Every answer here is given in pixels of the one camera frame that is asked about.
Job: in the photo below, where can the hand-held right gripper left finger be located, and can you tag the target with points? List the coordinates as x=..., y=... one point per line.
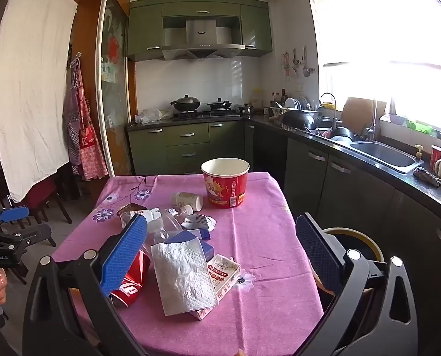
x=126, y=252

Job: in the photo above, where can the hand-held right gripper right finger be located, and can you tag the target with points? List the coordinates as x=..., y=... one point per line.
x=316, y=252

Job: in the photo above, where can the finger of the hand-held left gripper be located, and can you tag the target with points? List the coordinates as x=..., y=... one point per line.
x=13, y=214
x=35, y=234

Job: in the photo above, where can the crushed red soda can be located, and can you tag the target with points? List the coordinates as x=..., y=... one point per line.
x=135, y=278

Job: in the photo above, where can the black yellow-rimmed trash bin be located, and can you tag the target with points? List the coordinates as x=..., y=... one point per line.
x=354, y=237

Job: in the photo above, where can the white red printed packet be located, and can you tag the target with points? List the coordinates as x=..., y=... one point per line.
x=146, y=217

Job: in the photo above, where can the brown snack packet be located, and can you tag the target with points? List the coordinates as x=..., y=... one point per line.
x=131, y=207

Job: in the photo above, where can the clear plastic bottle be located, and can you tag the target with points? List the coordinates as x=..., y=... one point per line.
x=168, y=222

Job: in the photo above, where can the white paper napkin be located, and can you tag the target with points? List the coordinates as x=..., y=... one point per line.
x=183, y=278

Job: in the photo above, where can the blue white wrapper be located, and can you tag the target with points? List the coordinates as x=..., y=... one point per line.
x=198, y=222

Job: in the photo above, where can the blue cardboard box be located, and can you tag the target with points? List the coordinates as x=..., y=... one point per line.
x=205, y=250

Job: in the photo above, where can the white pill bottle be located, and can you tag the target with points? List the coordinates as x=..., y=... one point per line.
x=187, y=200

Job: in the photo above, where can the pink paper packet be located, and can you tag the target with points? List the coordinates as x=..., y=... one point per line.
x=200, y=313

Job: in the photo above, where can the red white seasoning packet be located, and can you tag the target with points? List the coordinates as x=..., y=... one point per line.
x=222, y=270

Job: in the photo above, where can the red paper bucket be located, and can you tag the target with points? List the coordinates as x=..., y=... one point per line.
x=224, y=189

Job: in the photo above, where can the red-seat wooden chair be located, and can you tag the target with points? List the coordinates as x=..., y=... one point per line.
x=39, y=193

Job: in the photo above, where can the pink floral tablecloth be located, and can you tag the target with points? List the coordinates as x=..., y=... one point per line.
x=250, y=230

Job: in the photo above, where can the dark lower cabinets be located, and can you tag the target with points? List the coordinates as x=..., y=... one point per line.
x=339, y=185

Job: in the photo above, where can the red checkered apron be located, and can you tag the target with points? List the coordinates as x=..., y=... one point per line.
x=91, y=148

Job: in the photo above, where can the purple checkered apron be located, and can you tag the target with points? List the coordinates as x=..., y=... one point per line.
x=71, y=126

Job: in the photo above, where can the dark kitchen countertop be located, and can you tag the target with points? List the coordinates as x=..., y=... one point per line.
x=402, y=180

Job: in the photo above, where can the steel sink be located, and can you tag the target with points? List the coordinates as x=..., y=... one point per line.
x=387, y=154

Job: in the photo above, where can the black cooking pot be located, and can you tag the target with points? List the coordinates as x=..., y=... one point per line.
x=342, y=133

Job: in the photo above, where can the green lower cabinets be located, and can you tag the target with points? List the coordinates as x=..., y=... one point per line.
x=187, y=144

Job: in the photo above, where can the green cabinets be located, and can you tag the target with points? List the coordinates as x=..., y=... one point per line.
x=187, y=144
x=144, y=29

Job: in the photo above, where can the large black wok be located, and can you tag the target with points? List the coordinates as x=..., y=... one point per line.
x=298, y=120

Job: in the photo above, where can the dark dish rag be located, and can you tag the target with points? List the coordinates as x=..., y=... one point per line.
x=426, y=176

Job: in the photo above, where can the white hanging sheet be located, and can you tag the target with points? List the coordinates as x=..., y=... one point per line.
x=31, y=81

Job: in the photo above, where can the steel faucet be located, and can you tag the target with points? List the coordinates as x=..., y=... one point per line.
x=371, y=129

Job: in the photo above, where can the crumpled plastic bag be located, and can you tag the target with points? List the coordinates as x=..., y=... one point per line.
x=152, y=115

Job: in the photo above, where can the wooden rolling pin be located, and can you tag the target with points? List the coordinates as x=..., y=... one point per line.
x=276, y=118

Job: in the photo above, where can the soap dispenser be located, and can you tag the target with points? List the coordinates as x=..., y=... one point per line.
x=418, y=152

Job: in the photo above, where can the wooden cutting board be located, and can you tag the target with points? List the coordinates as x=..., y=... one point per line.
x=357, y=115

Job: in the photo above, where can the dish rack with plates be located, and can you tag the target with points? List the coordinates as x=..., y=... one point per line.
x=294, y=104

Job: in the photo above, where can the glass sliding door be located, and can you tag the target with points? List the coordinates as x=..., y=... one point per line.
x=113, y=100

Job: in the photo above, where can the purple bowl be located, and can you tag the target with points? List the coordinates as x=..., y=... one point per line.
x=396, y=118

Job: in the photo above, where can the red mug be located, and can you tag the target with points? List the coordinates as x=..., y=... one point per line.
x=438, y=154

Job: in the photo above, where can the row of condiment bottles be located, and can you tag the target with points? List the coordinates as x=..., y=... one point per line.
x=278, y=100

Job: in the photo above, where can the small steel pot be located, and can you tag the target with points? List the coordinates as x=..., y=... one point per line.
x=246, y=109

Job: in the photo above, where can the gas stove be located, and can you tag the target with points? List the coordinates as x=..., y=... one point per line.
x=205, y=114

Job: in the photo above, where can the black lidded wok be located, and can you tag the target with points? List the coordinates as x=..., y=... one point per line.
x=186, y=104

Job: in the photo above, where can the green plastic container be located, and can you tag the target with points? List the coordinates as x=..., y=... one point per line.
x=420, y=127

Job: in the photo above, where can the black lidded frying pan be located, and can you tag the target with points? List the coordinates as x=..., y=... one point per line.
x=219, y=104

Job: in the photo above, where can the hanging kitchen utensils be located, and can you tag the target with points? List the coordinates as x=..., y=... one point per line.
x=298, y=65

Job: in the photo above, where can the bright window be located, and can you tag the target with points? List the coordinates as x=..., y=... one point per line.
x=391, y=44

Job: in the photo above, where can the green upper cabinets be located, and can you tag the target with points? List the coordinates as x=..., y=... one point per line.
x=144, y=29

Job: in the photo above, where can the steel range hood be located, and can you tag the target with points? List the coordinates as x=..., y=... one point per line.
x=200, y=33

